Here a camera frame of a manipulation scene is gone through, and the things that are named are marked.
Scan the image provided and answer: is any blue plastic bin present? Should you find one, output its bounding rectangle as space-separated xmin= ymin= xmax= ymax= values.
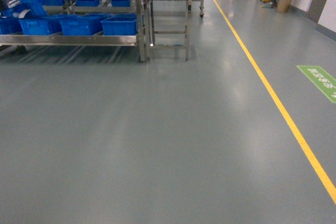
xmin=59 ymin=14 xmax=110 ymax=36
xmin=18 ymin=15 xmax=65 ymax=35
xmin=101 ymin=14 xmax=138 ymax=36

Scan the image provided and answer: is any stainless steel table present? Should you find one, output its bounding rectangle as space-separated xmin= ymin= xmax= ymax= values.
xmin=143 ymin=0 xmax=193 ymax=61

